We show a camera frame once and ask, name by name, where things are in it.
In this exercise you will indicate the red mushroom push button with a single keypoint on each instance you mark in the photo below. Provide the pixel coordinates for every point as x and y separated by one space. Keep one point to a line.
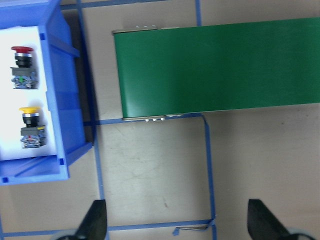
24 75

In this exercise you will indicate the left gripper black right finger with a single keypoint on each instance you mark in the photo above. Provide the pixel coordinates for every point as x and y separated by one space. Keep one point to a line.
262 223

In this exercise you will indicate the blue plastic bin left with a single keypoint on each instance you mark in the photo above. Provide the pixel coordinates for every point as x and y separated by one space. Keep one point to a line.
62 93

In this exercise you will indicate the green conveyor belt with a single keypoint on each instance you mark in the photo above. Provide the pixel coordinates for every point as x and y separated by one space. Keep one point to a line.
177 71

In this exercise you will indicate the white foam pad left bin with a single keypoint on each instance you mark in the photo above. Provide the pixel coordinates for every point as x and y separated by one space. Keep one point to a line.
11 99

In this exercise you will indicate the yellow mushroom push button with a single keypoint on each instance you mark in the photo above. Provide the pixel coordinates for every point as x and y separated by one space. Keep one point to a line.
33 135

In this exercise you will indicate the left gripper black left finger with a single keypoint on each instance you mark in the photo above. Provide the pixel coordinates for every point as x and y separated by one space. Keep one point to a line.
94 225

